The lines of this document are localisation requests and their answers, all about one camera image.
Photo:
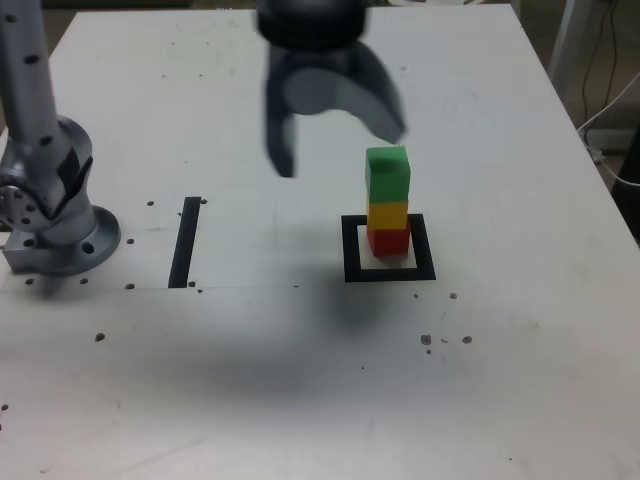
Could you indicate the yellow cube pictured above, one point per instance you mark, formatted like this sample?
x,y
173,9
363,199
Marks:
x,y
387,215

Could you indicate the black tape strip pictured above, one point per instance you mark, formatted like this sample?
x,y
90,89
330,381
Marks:
x,y
184,245

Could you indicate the white metal post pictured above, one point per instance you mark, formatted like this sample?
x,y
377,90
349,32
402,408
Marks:
x,y
565,35

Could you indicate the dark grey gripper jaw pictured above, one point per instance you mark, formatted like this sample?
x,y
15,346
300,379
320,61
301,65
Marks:
x,y
279,135

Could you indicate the green cube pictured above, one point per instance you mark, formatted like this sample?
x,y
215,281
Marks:
x,y
390,175

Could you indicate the red cube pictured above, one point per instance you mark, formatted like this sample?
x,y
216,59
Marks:
x,y
390,242

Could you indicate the black tape square outline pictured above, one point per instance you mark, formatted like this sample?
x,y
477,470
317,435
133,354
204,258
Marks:
x,y
390,275

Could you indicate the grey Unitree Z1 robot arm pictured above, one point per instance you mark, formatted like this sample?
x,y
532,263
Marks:
x,y
30,100

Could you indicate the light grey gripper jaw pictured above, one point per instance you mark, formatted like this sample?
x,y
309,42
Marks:
x,y
320,90

